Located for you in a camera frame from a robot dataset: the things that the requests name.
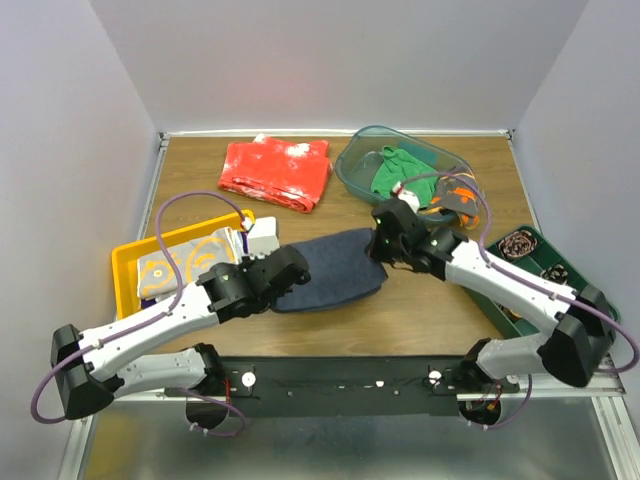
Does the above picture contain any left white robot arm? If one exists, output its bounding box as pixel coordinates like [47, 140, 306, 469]
[51, 245, 310, 420]

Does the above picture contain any yellow plastic tray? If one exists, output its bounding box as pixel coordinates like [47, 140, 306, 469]
[111, 213, 241, 319]

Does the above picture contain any grey orange towel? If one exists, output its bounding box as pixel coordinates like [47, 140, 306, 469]
[422, 171, 480, 230]

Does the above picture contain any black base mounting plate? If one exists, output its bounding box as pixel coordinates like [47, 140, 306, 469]
[164, 344, 521, 419]

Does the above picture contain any green towel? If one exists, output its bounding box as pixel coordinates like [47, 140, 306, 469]
[370, 145, 438, 209]

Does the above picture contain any teal plastic basket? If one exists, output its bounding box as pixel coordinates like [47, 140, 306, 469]
[336, 126, 473, 225]

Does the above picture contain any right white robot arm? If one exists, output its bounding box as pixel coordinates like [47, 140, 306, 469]
[367, 197, 614, 392]

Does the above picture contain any green divided organizer box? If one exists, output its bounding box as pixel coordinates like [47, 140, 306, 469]
[465, 225, 591, 339]

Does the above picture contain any yellow grey duck towel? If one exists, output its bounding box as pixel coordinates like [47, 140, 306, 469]
[134, 225, 246, 303]

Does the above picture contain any rolled patterned sock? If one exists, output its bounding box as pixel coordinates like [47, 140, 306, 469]
[540, 263, 569, 285]
[498, 230, 538, 260]

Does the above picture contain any dark blue towel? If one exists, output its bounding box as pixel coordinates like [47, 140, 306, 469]
[271, 228, 387, 314]

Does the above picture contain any red white folded towel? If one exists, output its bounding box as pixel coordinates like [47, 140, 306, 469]
[218, 134, 333, 214]

